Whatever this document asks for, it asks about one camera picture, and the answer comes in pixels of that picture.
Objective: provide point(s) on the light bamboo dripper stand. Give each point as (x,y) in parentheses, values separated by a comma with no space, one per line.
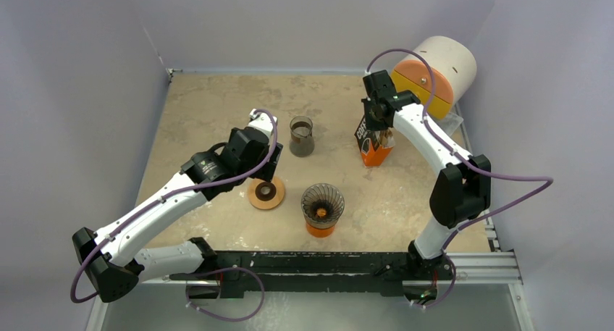
(265,195)

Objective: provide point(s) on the round drawer organizer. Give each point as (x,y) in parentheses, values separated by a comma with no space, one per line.
(454,68)

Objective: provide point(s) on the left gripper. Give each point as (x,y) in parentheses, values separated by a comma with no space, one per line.
(264,172)

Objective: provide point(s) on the orange glass carafe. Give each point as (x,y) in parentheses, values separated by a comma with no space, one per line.
(320,232)

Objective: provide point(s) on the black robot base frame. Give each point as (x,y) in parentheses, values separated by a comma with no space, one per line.
(385,273)

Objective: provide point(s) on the grey glass carafe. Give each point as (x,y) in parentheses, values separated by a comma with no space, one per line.
(301,133)

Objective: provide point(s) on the paper leaflet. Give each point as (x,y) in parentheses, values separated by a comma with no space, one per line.
(450,123)

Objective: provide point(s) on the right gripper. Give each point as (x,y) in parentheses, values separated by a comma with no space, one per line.
(377,116)

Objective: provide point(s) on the smoky grey glass dripper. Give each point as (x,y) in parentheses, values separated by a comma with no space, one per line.
(322,205)

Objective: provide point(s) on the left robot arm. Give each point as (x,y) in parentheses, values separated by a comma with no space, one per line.
(113,259)

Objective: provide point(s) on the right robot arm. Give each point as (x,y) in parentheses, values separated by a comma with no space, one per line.
(459,194)

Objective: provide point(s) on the coffee paper filter box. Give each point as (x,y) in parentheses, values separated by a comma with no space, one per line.
(374,146)

